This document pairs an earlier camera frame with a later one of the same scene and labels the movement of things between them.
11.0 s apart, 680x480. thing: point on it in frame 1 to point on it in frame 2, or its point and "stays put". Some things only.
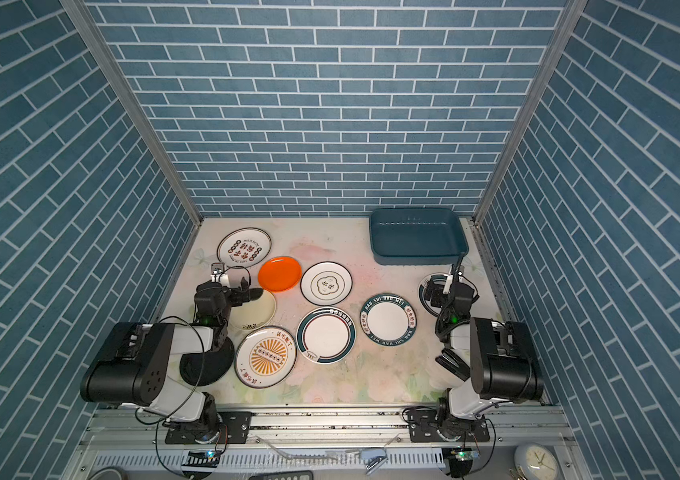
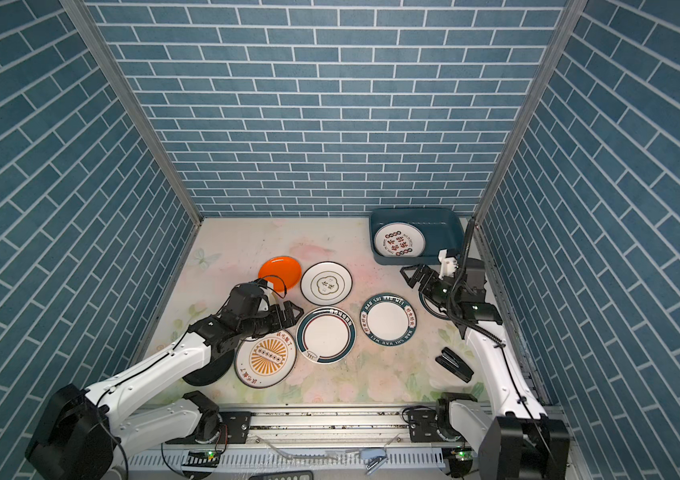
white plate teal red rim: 326,335 stays put
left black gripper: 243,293 to 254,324
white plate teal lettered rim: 388,319 stays put
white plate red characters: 244,247 to 400,240
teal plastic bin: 416,235 stays put
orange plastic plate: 280,274 stays put
